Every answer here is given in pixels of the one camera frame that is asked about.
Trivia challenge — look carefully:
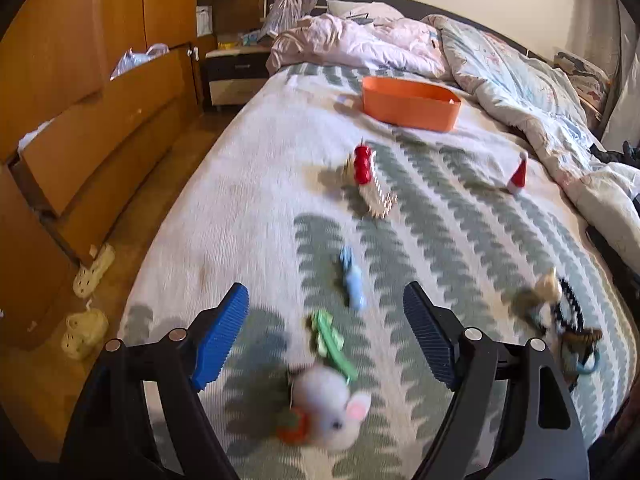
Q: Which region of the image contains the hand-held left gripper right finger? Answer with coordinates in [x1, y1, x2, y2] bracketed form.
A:
[403, 281, 591, 480]

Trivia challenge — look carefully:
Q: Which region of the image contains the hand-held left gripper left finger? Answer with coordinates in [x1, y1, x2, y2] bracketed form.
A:
[60, 282, 251, 480]

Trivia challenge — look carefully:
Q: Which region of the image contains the blue wavy hair clip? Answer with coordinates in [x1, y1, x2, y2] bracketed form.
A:
[339, 246, 368, 311]

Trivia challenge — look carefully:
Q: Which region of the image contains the green wavy hair clip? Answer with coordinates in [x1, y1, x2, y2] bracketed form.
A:
[309, 309, 360, 382]

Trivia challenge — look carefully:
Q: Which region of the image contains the white bunny plush clip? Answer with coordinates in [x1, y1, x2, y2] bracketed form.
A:
[275, 362, 373, 453]

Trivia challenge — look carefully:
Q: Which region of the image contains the white flower hair clip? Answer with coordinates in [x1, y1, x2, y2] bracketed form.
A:
[532, 267, 563, 306]

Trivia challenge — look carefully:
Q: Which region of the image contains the light blue ring bracelet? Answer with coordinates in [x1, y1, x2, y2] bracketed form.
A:
[560, 350, 601, 391]

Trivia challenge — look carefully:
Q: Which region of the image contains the red santa hat clip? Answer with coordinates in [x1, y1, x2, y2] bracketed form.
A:
[506, 152, 530, 196]

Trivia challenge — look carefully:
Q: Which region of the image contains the red bead hair clip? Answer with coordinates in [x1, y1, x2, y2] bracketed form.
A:
[352, 137, 375, 185]

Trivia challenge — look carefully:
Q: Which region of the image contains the orange plastic basket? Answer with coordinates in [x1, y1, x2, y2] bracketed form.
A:
[361, 76, 462, 133]

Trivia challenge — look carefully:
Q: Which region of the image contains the cream slipper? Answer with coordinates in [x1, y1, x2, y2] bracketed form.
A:
[61, 307, 110, 361]
[72, 243, 117, 297]

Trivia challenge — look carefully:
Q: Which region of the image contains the leaf-print bed cover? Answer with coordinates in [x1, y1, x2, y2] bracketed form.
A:
[117, 62, 633, 480]

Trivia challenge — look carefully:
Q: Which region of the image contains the black clothing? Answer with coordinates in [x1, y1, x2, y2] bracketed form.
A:
[590, 140, 640, 166]

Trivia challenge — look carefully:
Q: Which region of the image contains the light blue printed quilt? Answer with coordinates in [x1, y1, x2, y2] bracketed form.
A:
[422, 14, 640, 261]

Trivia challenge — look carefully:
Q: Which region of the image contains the dark nightstand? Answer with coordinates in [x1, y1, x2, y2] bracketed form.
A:
[205, 42, 273, 108]

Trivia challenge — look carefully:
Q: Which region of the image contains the plastic bag in drawer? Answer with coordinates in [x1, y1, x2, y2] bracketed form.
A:
[110, 43, 171, 81]

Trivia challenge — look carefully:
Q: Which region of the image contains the printed pillow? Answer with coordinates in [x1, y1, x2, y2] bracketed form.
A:
[552, 46, 612, 128]

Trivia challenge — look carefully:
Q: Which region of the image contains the grey curtain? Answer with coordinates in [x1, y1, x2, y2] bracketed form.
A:
[570, 0, 640, 153]

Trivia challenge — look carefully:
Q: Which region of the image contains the dark headboard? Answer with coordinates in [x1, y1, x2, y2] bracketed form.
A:
[310, 0, 556, 63]

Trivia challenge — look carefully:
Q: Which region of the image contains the hanging clear plastic bag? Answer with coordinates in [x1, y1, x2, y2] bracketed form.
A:
[260, 0, 321, 38]

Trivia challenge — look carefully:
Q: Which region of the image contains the wooden wardrobe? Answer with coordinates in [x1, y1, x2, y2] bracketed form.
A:
[0, 0, 261, 351]

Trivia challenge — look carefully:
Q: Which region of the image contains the white pillow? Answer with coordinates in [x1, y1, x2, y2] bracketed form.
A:
[325, 0, 401, 21]

